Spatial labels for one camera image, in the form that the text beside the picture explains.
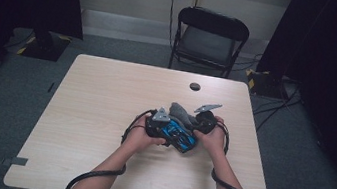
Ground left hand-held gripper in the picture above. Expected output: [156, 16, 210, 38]
[143, 105, 176, 141]

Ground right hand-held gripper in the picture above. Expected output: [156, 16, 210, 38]
[190, 100, 224, 137]

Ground blue toy car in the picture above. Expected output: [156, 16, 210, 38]
[158, 117, 201, 156]

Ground grey towel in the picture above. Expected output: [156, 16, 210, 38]
[165, 101, 203, 136]

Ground person's right hand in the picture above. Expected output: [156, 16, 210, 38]
[190, 113, 232, 162]

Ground person's left hand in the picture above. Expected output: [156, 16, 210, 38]
[121, 114, 171, 159]

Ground black stand base yellow tape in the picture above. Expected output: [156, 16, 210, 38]
[241, 67, 293, 101]
[4, 24, 73, 64]

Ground black folding chair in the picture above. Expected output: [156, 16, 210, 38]
[167, 3, 253, 82]

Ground small black floor strip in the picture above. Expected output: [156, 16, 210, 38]
[46, 81, 56, 95]

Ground black table cable grommet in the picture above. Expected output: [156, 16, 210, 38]
[188, 82, 202, 93]

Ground black floor cables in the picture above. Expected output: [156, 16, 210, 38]
[223, 48, 309, 139]

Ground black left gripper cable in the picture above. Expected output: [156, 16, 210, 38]
[63, 96, 159, 189]

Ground black power cable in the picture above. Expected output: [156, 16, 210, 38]
[161, 0, 183, 52]

